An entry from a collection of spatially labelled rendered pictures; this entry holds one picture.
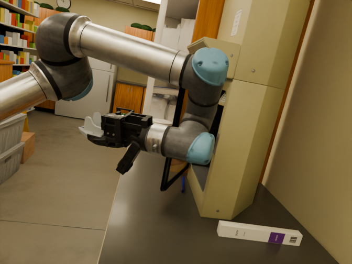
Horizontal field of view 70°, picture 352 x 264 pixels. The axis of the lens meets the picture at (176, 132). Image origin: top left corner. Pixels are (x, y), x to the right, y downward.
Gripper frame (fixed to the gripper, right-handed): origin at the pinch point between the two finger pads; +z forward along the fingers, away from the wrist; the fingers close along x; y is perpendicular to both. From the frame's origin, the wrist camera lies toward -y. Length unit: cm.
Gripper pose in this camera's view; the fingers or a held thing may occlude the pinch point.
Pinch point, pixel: (83, 130)
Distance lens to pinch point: 72.8
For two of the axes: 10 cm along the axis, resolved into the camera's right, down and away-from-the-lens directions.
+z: -9.4, -1.8, 2.9
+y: 0.5, -9.1, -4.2
